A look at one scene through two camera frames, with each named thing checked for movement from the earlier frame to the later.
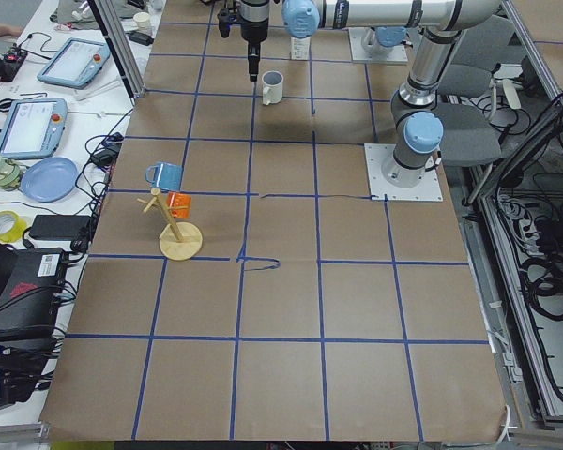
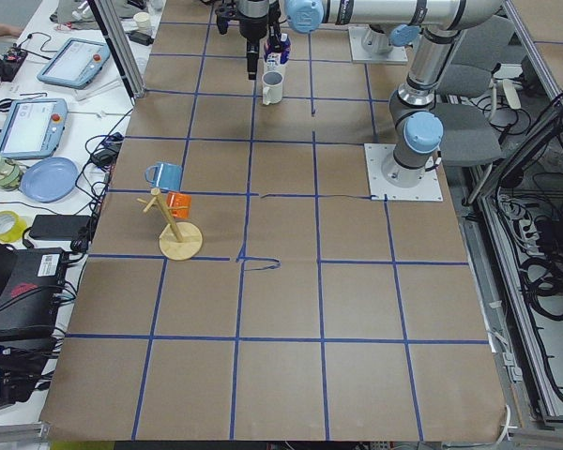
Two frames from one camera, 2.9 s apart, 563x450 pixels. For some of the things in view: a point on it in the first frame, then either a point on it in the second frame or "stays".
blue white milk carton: [300, 48] -> [275, 58]
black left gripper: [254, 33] stays
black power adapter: [59, 227] stays
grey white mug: [272, 87] stays
